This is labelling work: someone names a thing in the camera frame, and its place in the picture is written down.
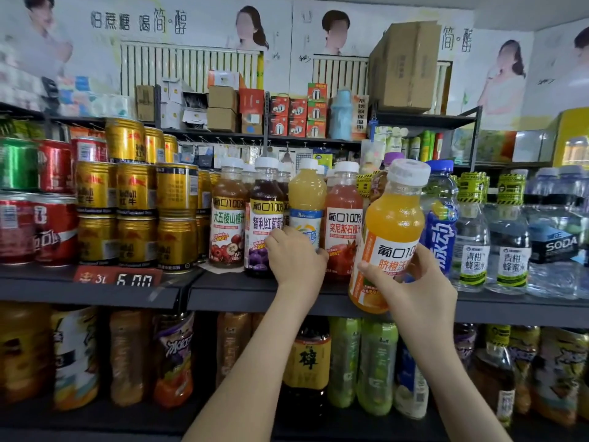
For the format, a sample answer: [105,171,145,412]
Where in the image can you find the person's left hand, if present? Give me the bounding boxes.
[265,225,329,314]

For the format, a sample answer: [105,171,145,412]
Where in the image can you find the person's right hand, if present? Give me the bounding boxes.
[357,244,460,360]

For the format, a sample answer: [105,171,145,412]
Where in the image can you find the dark grey metal shelf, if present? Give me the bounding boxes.
[0,106,589,442]

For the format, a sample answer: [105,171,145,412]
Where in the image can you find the red fruit juice bottle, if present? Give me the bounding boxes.
[324,161,364,277]

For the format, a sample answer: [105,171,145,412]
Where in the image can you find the yellow juice bottle blue label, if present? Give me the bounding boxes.
[288,158,329,249]

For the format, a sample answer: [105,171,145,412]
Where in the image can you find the green drink bottle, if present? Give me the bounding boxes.
[328,317,363,409]
[357,317,399,417]

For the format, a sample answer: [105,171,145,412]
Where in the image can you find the white blue drink bottle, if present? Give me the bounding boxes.
[394,340,430,420]

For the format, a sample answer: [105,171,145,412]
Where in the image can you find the brown tea bottle red label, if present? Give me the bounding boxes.
[208,159,250,269]

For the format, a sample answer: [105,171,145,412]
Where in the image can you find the blue label sports drink bottle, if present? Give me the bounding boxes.
[418,159,461,277]

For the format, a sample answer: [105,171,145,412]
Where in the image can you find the orange juice bottle white cap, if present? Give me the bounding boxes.
[348,159,432,316]

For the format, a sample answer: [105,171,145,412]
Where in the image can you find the dark bottle yellow label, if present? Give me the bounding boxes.
[280,314,333,424]

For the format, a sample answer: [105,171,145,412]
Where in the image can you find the amber tea bottle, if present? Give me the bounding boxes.
[216,312,254,387]
[109,308,153,408]

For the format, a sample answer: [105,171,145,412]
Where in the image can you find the purple label fruit drink bottle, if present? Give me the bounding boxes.
[153,308,196,409]
[363,152,406,212]

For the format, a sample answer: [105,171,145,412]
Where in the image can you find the stack of gold Red Bull cans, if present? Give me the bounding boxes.
[74,119,217,273]

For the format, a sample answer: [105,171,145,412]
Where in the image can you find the group of red soda cans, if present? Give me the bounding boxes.
[0,135,110,268]

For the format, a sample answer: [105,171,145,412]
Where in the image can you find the person's left forearm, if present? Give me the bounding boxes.
[184,303,318,442]

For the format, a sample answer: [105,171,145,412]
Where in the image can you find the row of small coloured bottles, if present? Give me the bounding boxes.
[372,126,447,162]

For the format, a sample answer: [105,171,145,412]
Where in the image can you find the red price tag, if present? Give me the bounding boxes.
[74,265,165,289]

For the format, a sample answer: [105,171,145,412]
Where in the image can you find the stack of red cartons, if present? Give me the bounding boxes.
[269,82,331,139]

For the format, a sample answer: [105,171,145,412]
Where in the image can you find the light blue plastic jug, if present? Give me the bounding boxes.
[329,87,355,141]

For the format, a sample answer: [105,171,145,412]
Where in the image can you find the white cardboard boxes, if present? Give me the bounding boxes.
[155,78,210,131]

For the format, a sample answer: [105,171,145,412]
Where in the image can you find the small brown cardboard box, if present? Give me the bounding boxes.
[135,84,158,123]

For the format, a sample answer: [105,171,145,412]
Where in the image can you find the yellow carton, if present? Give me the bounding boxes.
[552,107,589,166]

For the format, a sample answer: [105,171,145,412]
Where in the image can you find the large cardboard box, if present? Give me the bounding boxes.
[368,21,443,113]

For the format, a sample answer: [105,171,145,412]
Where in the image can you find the stack of white tissue packs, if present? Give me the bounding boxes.
[0,50,137,120]

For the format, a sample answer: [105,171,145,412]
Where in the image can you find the white wall radiator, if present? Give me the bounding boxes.
[311,55,371,96]

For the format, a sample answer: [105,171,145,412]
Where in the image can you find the wall poster with people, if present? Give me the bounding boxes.
[0,0,589,134]

